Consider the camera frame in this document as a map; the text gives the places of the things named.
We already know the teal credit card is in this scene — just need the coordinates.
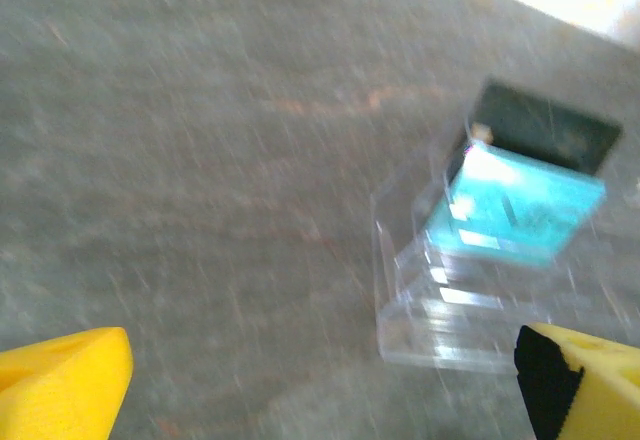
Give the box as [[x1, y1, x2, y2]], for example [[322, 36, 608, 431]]
[[424, 147, 609, 267]]

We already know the black credit card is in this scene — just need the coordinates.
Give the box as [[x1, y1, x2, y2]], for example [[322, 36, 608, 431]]
[[447, 77, 624, 181]]

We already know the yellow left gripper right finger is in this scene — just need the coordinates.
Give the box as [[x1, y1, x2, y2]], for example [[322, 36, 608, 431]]
[[514, 322, 640, 440]]

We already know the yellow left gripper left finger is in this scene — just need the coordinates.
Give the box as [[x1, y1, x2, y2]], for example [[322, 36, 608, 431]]
[[0, 327, 134, 440]]

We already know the clear acrylic card stand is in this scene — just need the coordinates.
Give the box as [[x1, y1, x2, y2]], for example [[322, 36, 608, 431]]
[[372, 77, 640, 376]]

